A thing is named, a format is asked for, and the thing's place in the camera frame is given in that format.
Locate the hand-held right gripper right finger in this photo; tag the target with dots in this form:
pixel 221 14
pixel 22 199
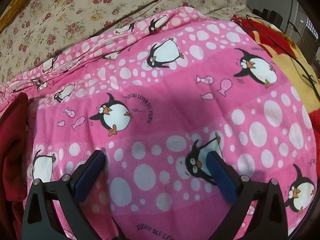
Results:
pixel 220 177

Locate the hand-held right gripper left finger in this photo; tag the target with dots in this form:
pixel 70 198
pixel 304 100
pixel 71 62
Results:
pixel 91 173

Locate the dark red garment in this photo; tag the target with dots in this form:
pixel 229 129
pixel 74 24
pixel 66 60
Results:
pixel 11 150

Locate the pink penguin print blanket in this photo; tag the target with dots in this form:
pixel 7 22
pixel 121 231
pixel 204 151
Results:
pixel 175 90

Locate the red and yellow blanket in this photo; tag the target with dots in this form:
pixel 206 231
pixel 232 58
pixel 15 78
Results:
pixel 290 65

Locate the floral bedsheet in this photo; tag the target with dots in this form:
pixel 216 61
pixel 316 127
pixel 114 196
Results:
pixel 75 7

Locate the dark furniture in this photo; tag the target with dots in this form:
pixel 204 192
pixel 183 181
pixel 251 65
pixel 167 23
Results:
pixel 268 17

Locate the orange yellow cloth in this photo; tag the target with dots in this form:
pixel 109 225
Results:
pixel 12 7

